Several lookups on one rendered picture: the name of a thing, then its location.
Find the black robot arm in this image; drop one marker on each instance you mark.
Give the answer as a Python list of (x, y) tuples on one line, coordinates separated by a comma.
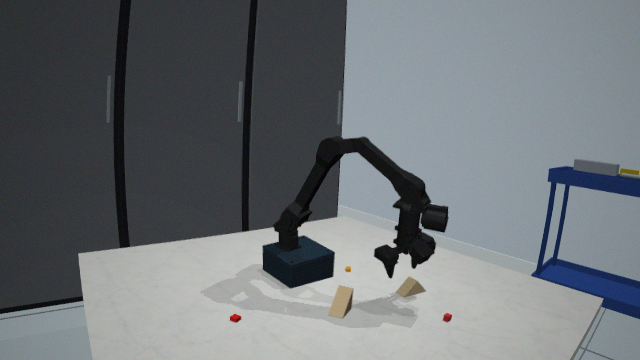
[(411, 189)]

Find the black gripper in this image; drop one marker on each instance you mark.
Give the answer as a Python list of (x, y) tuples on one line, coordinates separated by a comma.
[(389, 256)]

